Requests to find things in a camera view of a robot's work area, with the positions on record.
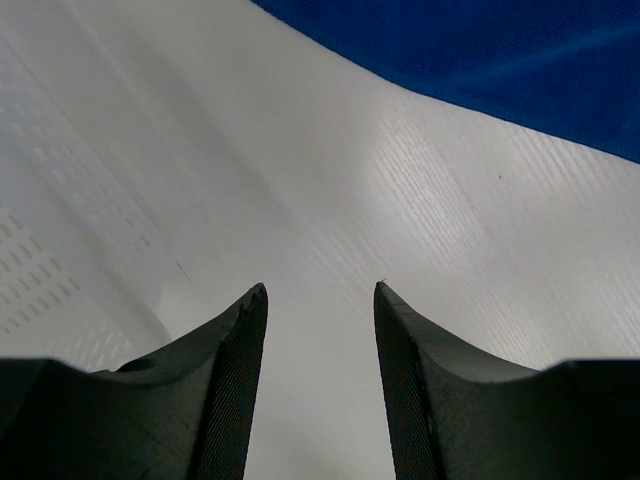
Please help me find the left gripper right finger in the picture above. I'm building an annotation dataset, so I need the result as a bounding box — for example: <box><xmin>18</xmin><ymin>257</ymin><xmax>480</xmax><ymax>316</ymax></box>
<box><xmin>374</xmin><ymin>283</ymin><xmax>639</xmax><ymax>479</ymax></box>

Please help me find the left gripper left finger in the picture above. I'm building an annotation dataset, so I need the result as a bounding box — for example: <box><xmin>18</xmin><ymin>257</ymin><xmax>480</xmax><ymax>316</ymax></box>
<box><xmin>1</xmin><ymin>284</ymin><xmax>268</xmax><ymax>479</ymax></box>

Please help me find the blue towel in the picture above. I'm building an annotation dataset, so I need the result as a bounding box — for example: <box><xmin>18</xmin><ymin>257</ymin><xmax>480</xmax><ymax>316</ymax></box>
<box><xmin>261</xmin><ymin>1</ymin><xmax>639</xmax><ymax>162</ymax></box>

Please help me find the white plastic basket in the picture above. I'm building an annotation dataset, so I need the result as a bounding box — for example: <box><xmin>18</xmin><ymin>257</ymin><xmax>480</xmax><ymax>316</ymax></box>
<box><xmin>1</xmin><ymin>44</ymin><xmax>170</xmax><ymax>371</ymax></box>

